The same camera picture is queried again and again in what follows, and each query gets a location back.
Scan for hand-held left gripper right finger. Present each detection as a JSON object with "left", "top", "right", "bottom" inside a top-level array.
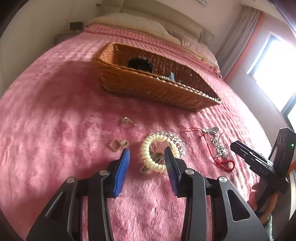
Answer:
[{"left": 164, "top": 147, "right": 270, "bottom": 241}]

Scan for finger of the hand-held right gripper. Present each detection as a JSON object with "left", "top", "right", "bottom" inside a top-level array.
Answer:
[{"left": 230, "top": 140, "right": 290, "bottom": 195}]

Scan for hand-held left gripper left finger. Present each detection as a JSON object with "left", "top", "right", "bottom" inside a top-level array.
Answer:
[{"left": 26, "top": 148, "right": 130, "bottom": 241}]

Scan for cream spiral hair tie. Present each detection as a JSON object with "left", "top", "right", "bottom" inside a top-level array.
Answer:
[{"left": 141, "top": 135, "right": 180, "bottom": 173}]

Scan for brown wicker basket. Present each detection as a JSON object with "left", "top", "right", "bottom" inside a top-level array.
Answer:
[{"left": 92, "top": 42, "right": 222, "bottom": 112}]

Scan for person's right hand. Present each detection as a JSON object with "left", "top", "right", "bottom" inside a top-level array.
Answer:
[{"left": 261, "top": 192, "right": 279, "bottom": 220}]

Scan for beige snap hair clip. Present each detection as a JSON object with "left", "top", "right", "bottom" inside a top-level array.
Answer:
[{"left": 139, "top": 151, "right": 166, "bottom": 174}]

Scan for small gold earring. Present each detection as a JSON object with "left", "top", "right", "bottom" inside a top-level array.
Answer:
[{"left": 121, "top": 117, "right": 137, "bottom": 127}]

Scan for silver hair clip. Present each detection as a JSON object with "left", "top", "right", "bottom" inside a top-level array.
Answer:
[{"left": 202, "top": 126, "right": 220, "bottom": 134}]

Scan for pink plush blanket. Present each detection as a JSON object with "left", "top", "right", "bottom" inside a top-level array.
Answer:
[{"left": 0, "top": 24, "right": 274, "bottom": 241}]

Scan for bright window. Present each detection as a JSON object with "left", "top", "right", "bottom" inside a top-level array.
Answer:
[{"left": 246, "top": 32, "right": 296, "bottom": 117}]

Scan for grey curtain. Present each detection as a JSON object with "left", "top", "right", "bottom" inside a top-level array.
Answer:
[{"left": 215, "top": 6, "right": 263, "bottom": 77}]

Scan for pale pink pillow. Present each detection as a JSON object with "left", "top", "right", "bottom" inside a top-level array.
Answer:
[{"left": 165, "top": 22, "right": 210, "bottom": 48}]

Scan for cream textured pillow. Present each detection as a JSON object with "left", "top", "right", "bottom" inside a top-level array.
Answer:
[{"left": 86, "top": 12, "right": 181, "bottom": 44}]

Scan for small black box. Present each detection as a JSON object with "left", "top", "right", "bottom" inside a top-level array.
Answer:
[{"left": 69, "top": 21, "right": 84, "bottom": 31}]

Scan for cream pillows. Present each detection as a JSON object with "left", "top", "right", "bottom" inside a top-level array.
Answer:
[{"left": 96, "top": 0, "right": 215, "bottom": 44}]

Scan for beige square buckle ring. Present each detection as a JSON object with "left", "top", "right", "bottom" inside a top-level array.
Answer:
[{"left": 108, "top": 138, "right": 129, "bottom": 152}]

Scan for clear crystal bead bracelet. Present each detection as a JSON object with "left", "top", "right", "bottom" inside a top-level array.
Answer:
[{"left": 148, "top": 131, "right": 187, "bottom": 159}]

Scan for red cord bracelet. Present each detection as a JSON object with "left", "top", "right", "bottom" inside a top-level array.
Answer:
[{"left": 182, "top": 126, "right": 235, "bottom": 172}]

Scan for silver chain bracelet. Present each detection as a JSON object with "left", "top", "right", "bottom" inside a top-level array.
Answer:
[{"left": 211, "top": 135, "right": 232, "bottom": 159}]

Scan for black round hair tie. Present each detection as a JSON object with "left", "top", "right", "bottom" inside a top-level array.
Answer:
[{"left": 127, "top": 56, "right": 154, "bottom": 74}]

